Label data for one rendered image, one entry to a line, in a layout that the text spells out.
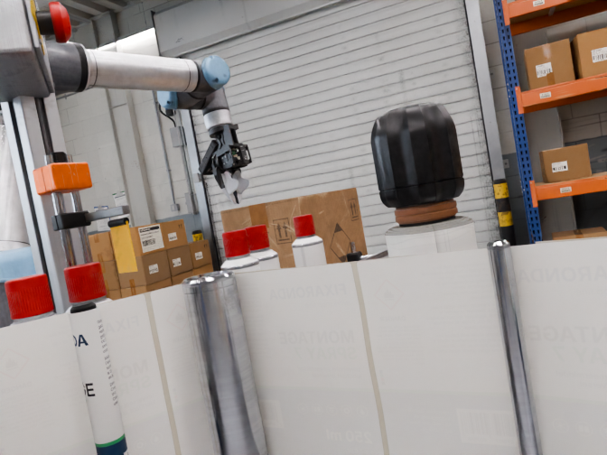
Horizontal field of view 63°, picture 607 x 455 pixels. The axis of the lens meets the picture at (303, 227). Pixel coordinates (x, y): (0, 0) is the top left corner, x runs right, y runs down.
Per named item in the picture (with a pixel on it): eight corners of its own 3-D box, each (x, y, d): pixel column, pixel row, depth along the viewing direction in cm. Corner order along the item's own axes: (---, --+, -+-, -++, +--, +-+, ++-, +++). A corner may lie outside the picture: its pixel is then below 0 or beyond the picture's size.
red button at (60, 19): (30, -5, 47) (65, -5, 48) (35, 12, 50) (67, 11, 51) (38, 35, 47) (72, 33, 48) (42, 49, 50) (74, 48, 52)
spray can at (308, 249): (330, 342, 79) (307, 215, 77) (303, 342, 81) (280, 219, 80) (344, 331, 83) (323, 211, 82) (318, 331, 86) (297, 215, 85)
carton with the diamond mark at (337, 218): (318, 313, 113) (297, 196, 112) (238, 315, 126) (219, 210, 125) (373, 283, 138) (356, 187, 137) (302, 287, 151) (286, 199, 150)
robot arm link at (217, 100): (185, 82, 139) (210, 84, 145) (195, 119, 138) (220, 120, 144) (200, 69, 133) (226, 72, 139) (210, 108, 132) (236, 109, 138)
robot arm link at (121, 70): (4, 17, 87) (228, 47, 121) (-11, 43, 95) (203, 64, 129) (19, 82, 87) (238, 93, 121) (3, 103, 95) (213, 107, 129)
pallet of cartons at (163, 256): (157, 362, 411) (131, 227, 405) (79, 367, 441) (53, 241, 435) (227, 320, 524) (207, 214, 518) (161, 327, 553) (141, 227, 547)
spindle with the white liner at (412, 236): (495, 432, 43) (440, 90, 42) (398, 422, 48) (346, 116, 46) (513, 390, 51) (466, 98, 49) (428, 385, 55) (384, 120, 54)
